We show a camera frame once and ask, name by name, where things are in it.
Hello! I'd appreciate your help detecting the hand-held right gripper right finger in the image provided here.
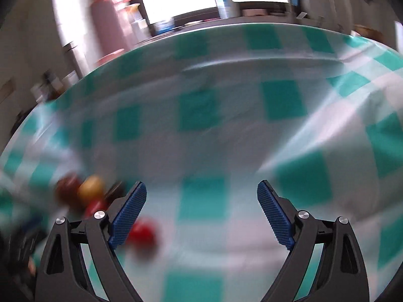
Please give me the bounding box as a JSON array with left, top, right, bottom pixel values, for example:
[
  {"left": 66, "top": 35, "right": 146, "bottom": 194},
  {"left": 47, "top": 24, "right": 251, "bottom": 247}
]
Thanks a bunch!
[{"left": 257, "top": 180, "right": 370, "bottom": 302}]

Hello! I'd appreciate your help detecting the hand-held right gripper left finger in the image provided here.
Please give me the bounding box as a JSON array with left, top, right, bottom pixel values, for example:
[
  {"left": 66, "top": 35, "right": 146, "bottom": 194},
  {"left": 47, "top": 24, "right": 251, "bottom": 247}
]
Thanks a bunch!
[{"left": 35, "top": 181, "right": 147, "bottom": 302}]

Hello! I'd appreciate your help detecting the red tomato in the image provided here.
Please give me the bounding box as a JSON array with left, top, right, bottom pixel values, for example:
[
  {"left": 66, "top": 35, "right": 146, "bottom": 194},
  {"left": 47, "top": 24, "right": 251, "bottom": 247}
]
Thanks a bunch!
[
  {"left": 127, "top": 218, "right": 158, "bottom": 250},
  {"left": 83, "top": 200, "right": 108, "bottom": 218}
]

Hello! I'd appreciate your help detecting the dark shrivelled elongated fruit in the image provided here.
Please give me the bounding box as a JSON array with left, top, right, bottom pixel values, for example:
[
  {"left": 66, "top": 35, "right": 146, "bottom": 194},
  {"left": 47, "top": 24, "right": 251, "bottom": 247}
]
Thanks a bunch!
[{"left": 105, "top": 181, "right": 127, "bottom": 202}]

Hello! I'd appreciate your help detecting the yellow striped melon fruit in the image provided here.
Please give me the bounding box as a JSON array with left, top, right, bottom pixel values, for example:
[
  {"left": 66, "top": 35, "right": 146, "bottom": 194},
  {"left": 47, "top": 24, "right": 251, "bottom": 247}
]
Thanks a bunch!
[{"left": 78, "top": 176, "right": 106, "bottom": 206}]

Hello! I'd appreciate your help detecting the wrinkled red apple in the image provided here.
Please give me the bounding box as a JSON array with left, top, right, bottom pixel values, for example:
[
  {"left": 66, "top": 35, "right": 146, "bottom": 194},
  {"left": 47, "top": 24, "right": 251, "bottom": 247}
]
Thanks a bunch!
[{"left": 55, "top": 176, "right": 83, "bottom": 206}]

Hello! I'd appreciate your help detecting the teal white checkered tablecloth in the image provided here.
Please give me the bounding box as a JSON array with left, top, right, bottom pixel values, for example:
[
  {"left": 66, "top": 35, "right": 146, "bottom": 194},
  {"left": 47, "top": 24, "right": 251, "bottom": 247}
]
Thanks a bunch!
[{"left": 0, "top": 23, "right": 403, "bottom": 302}]

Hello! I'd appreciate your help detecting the pink basin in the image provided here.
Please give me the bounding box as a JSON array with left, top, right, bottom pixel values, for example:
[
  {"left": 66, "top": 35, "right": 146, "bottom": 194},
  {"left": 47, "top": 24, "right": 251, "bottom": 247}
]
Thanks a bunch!
[{"left": 95, "top": 49, "right": 125, "bottom": 67}]

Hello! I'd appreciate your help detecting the stainless steel thermos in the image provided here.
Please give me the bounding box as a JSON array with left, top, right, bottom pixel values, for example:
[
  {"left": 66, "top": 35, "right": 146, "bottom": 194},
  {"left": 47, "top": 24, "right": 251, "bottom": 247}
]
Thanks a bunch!
[{"left": 63, "top": 42, "right": 92, "bottom": 78}]

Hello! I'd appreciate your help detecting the pink bucket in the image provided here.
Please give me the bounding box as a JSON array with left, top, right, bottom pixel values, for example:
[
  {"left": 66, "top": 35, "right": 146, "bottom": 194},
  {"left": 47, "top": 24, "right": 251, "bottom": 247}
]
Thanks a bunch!
[{"left": 91, "top": 0, "right": 139, "bottom": 59}]

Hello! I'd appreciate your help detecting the woven basket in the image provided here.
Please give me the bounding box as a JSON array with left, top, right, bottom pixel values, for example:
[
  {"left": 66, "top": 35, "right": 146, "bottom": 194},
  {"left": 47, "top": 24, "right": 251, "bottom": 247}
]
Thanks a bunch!
[{"left": 353, "top": 24, "right": 384, "bottom": 39}]

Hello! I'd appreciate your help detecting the white plastic bottle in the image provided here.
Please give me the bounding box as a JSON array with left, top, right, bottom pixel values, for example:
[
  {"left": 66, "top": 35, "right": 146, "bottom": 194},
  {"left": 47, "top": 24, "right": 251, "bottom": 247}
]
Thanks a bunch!
[{"left": 212, "top": 0, "right": 241, "bottom": 18}]

